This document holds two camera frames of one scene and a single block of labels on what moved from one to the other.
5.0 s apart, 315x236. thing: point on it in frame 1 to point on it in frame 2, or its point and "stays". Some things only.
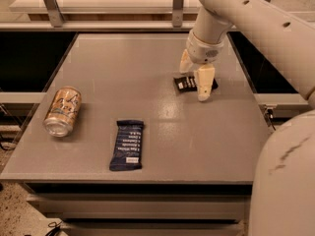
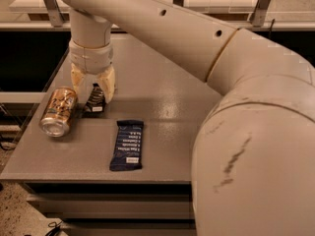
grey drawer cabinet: (144, 207) stays
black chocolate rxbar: (190, 84) to (94, 106)
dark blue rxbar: (127, 148) stays
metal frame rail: (58, 23) stays
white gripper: (203, 50) to (91, 58)
